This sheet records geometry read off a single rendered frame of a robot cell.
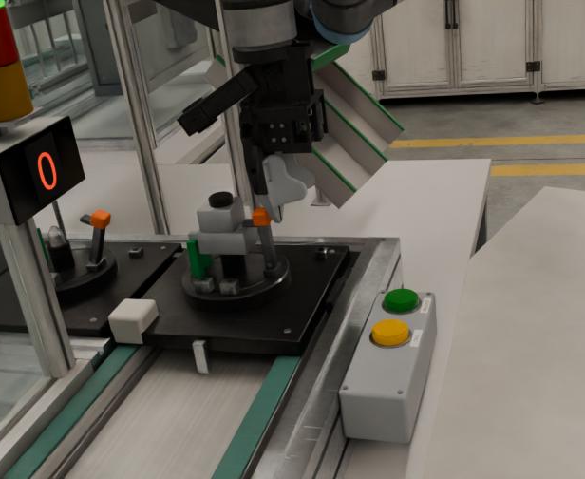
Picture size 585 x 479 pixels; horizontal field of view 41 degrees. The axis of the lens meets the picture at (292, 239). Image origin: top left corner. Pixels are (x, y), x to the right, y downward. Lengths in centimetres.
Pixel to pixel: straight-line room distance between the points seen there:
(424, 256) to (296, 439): 57
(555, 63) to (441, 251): 379
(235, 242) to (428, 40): 413
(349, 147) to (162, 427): 57
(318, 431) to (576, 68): 439
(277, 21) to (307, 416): 40
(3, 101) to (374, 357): 45
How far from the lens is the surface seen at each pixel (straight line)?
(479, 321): 108
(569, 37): 496
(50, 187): 81
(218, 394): 90
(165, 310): 98
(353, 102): 138
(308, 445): 74
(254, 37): 83
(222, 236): 95
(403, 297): 92
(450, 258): 125
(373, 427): 81
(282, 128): 86
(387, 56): 507
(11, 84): 78
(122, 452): 86
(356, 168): 123
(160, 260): 111
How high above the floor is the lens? 143
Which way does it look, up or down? 25 degrees down
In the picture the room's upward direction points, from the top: 8 degrees counter-clockwise
